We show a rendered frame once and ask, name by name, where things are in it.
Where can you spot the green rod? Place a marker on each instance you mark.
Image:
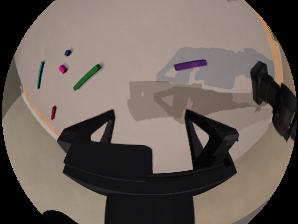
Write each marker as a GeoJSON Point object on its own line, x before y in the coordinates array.
{"type": "Point", "coordinates": [86, 76]}

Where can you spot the magenta rod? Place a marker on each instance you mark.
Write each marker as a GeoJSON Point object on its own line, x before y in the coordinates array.
{"type": "Point", "coordinates": [63, 69]}

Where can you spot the purple rod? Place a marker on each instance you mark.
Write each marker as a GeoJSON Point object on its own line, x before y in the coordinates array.
{"type": "Point", "coordinates": [190, 64]}

